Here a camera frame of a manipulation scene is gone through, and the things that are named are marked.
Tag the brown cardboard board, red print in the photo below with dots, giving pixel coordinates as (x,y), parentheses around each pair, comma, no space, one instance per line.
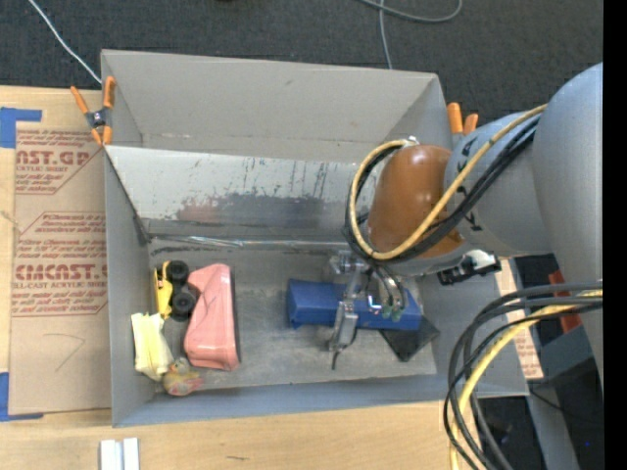
(59,350)

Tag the black cylinder on white bracket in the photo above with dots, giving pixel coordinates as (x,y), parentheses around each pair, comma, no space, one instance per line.
(465,266)

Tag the yellow and pink toy duck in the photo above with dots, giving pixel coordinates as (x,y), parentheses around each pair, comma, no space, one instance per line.
(178,380)

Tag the blue long block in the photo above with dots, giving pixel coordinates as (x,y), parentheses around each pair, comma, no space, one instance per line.
(313,306)

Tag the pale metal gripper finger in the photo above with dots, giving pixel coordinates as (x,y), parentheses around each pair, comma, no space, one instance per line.
(347,323)
(335,344)

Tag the yellow toy car, black wheels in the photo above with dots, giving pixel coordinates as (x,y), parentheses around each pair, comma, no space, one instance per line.
(164,289)

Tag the grey metal bin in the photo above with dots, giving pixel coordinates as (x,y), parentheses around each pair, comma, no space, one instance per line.
(274,360)

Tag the pale yellow cloth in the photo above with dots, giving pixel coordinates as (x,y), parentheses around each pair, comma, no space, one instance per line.
(149,345)

